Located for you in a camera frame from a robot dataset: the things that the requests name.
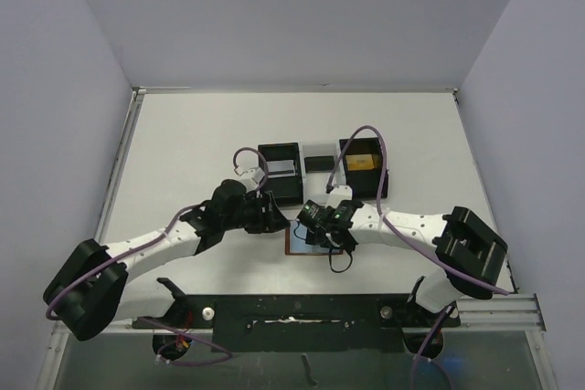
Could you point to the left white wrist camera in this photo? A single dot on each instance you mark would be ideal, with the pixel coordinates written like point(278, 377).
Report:
point(252, 178)

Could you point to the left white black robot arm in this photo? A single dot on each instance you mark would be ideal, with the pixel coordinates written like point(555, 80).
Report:
point(86, 293)

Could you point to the aluminium rail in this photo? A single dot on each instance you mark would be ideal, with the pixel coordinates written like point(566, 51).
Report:
point(512, 313)
point(124, 146)

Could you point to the aluminium front rail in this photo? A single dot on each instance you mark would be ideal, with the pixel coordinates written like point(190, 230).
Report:
point(512, 313)

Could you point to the dark card pocket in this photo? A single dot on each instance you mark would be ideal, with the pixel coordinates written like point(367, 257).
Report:
point(319, 164)

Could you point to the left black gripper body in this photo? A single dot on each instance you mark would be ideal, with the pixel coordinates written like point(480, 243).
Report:
point(249, 215)

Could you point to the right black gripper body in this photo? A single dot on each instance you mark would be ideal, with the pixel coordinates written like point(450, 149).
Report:
point(324, 229)

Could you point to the aluminium left rail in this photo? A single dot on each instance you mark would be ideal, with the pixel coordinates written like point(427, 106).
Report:
point(124, 146)

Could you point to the brown leather card holder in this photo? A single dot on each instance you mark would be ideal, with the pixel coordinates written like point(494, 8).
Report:
point(334, 251)

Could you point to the silver white card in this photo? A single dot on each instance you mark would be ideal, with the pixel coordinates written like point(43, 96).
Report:
point(281, 169)

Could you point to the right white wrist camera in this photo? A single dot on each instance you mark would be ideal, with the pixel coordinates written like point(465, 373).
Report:
point(338, 194)

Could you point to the black white three-bin tray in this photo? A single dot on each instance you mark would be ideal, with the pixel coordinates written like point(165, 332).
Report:
point(299, 171)

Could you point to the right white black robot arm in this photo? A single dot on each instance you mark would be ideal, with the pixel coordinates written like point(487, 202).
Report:
point(468, 254)

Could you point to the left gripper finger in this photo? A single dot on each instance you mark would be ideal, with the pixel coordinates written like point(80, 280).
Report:
point(271, 211)
point(273, 224)

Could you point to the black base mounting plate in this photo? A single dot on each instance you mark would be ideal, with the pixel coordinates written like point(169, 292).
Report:
point(306, 323)

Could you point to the gold card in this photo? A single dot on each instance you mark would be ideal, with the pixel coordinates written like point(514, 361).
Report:
point(361, 162)

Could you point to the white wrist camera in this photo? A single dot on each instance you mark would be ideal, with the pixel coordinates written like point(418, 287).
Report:
point(338, 194)
point(252, 178)

